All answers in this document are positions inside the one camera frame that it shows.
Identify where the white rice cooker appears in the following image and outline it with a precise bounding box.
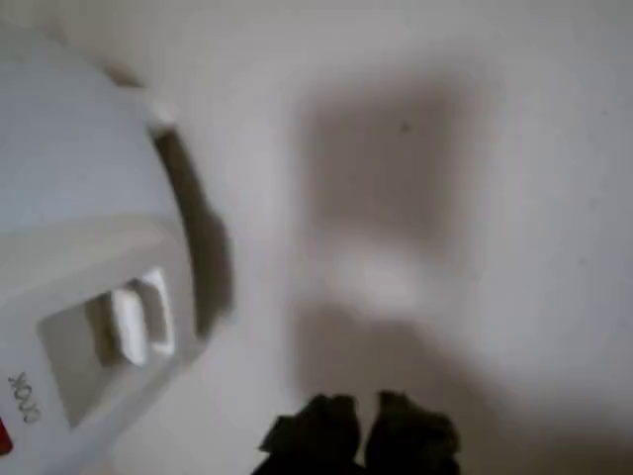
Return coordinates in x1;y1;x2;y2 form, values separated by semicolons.
0;29;233;475

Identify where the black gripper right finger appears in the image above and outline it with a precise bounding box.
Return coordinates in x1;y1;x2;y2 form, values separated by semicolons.
365;390;462;475

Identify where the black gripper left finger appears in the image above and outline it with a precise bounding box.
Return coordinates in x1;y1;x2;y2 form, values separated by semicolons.
251;393;365;475

